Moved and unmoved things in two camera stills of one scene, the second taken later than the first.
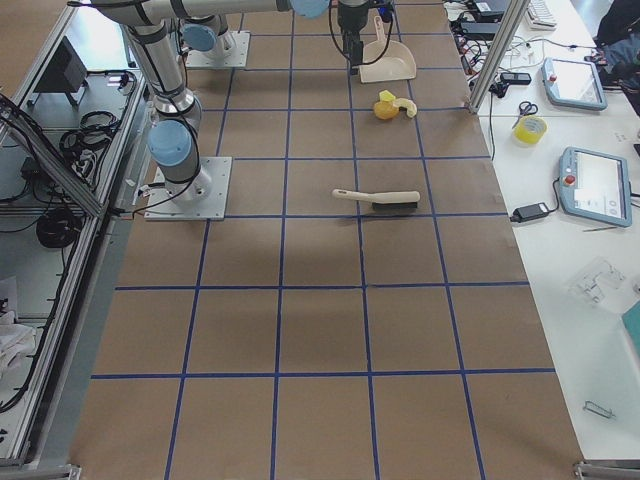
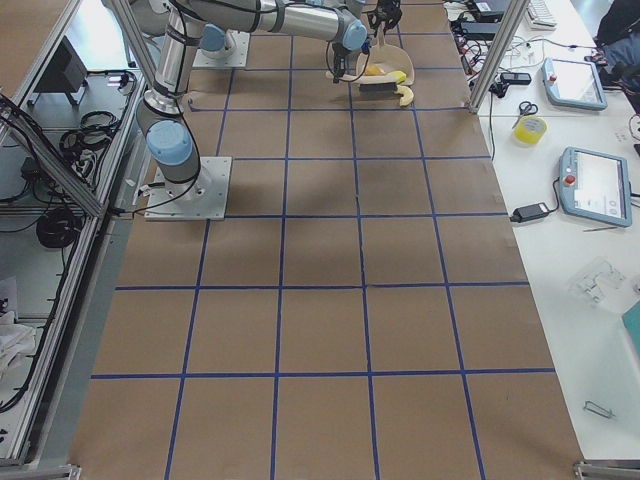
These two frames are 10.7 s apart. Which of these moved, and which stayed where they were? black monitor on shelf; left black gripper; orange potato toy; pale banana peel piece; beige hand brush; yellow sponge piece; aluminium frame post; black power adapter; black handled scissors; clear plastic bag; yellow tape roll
Moved: left black gripper; pale banana peel piece; yellow sponge piece; orange potato toy; beige hand brush
Stayed: black handled scissors; yellow tape roll; clear plastic bag; black monitor on shelf; aluminium frame post; black power adapter
